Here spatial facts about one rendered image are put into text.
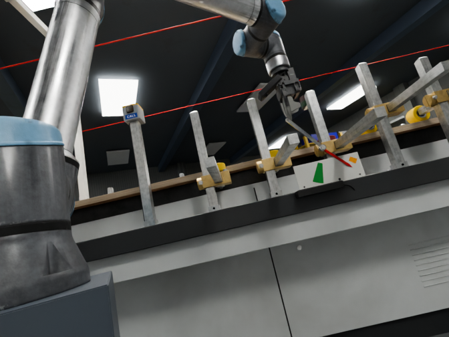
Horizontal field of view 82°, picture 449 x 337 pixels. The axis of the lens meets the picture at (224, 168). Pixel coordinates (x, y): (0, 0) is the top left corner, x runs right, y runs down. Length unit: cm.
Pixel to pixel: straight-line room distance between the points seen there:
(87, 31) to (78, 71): 13
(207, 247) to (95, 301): 71
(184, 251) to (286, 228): 41
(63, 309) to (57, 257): 9
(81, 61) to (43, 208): 45
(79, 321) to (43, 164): 23
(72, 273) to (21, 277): 6
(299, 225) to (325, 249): 27
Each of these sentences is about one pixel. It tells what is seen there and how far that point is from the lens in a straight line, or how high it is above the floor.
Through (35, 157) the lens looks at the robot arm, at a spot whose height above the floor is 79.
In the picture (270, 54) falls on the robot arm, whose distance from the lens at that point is 113.
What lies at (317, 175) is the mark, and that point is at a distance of 107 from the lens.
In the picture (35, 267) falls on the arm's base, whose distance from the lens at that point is 43.
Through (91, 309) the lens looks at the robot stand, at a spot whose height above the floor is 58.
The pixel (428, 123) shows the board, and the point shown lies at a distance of 154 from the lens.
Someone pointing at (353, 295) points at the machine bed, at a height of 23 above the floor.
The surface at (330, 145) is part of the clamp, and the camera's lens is 111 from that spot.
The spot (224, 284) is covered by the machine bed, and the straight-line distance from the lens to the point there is 126.
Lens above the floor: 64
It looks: 12 degrees up
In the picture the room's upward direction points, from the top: 13 degrees counter-clockwise
